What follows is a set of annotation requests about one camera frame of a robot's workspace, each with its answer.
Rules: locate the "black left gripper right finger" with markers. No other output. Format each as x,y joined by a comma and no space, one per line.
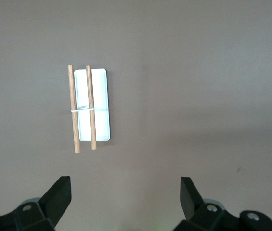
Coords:
193,204

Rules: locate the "white towel rack base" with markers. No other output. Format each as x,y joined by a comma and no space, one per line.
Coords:
100,96

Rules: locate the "wooden towel rack rod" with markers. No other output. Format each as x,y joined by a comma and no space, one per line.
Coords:
90,91
73,96

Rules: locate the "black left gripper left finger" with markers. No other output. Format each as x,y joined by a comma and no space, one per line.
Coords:
51,202

